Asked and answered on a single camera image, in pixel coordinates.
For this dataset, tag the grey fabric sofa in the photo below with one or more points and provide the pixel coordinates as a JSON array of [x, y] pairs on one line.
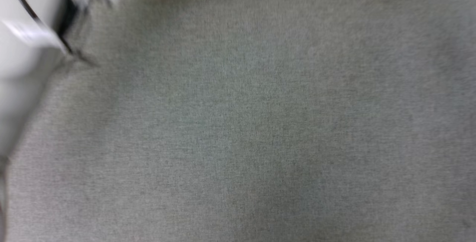
[[260, 123]]

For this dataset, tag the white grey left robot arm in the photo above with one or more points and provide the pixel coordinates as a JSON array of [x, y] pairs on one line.
[[22, 67]]

